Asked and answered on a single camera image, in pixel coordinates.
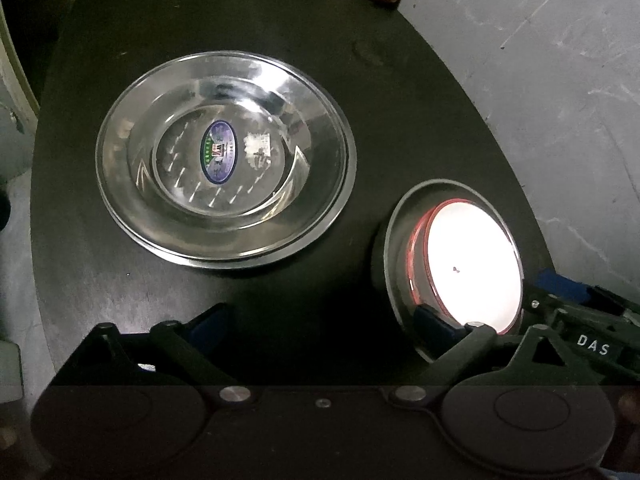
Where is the steel plate with oval sticker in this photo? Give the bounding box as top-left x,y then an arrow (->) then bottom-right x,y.
95,50 -> 349,261

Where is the white bowl with red rim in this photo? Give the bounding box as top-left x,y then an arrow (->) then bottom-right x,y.
424,204 -> 521,334
406,199 -> 481,308

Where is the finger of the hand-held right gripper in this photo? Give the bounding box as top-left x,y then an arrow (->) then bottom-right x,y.
521,287 -> 568,332
536,268 -> 596,303

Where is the bowl with red-white interior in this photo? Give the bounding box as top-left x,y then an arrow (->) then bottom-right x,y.
372,179 -> 524,365

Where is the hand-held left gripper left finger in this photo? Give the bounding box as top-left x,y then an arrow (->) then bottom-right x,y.
55,303 -> 252,407

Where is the plain stainless steel plate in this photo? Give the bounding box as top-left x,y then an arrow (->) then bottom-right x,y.
107,125 -> 358,272

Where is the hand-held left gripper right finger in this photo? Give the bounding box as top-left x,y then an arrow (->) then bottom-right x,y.
389,305 -> 569,407

